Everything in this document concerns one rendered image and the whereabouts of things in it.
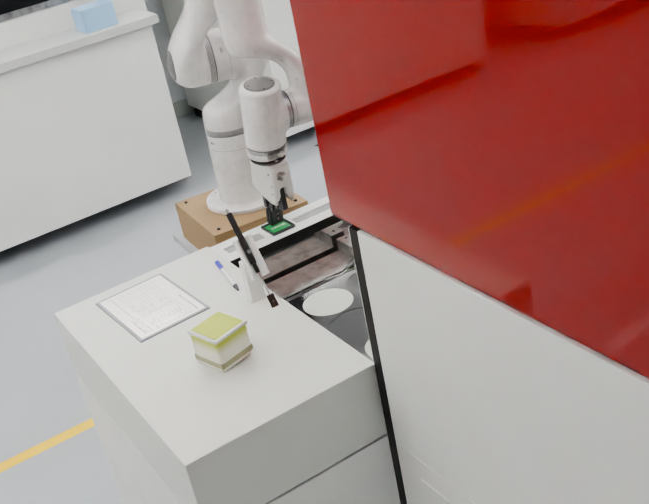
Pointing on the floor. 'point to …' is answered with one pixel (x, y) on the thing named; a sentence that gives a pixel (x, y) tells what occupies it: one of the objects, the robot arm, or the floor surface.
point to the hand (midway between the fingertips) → (274, 214)
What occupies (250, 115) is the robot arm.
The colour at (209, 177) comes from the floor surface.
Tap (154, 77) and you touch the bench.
